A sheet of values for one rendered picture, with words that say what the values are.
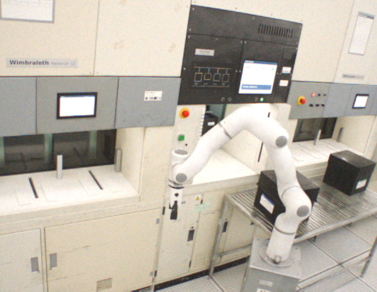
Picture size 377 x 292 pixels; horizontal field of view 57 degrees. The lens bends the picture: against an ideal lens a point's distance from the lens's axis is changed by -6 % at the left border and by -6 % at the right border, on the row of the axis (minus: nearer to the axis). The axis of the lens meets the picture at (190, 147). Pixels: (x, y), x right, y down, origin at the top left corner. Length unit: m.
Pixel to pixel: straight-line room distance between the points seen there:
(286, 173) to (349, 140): 2.22
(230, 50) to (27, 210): 1.43
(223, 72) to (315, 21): 0.82
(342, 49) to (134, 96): 1.69
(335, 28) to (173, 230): 1.83
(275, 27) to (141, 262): 1.75
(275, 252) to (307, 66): 1.35
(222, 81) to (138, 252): 1.21
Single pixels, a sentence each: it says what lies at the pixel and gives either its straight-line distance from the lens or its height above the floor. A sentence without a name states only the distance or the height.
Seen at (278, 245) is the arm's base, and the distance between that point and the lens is 1.96.
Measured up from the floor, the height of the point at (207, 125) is 1.06.
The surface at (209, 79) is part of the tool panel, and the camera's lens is 2.13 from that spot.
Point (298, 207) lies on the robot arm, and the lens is 1.78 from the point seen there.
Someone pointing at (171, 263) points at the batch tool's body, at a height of 0.23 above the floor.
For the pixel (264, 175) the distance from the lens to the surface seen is 2.36.
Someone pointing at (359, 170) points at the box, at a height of 0.99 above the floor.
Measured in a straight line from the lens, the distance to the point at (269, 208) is 2.35.
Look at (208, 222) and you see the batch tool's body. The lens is 2.64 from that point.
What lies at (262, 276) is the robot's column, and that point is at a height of 0.71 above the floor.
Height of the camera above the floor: 1.95
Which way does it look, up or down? 22 degrees down
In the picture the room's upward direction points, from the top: 9 degrees clockwise
